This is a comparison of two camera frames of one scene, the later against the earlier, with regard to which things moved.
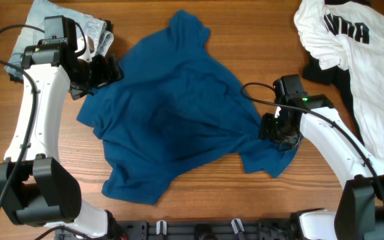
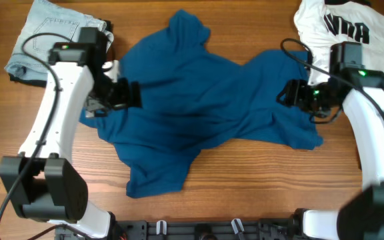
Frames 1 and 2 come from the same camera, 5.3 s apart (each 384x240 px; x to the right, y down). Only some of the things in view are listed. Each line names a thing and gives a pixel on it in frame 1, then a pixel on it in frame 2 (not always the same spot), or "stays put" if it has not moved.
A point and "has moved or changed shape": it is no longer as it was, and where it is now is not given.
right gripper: [266, 131] to [295, 91]
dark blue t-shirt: [175, 101] has moved or changed shape
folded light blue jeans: [95, 28] stays put
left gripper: [77, 91] to [123, 100]
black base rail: [179, 229] stays put
